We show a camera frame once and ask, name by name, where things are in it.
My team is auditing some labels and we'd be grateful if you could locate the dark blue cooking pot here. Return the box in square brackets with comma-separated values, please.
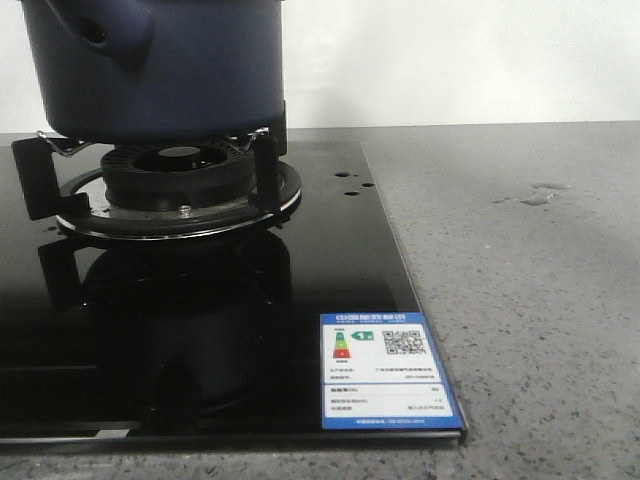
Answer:
[22, 1, 284, 144]

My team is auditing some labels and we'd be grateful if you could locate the black metal pot support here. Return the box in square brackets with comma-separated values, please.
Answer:
[11, 116, 302, 242]

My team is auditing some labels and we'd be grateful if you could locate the blue energy label sticker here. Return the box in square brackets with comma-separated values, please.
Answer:
[320, 312, 463, 431]

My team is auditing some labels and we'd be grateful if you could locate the black glass gas stove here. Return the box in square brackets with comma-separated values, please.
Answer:
[1, 142, 468, 454]

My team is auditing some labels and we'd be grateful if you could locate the black round gas burner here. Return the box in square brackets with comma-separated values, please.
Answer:
[101, 142, 256, 211]

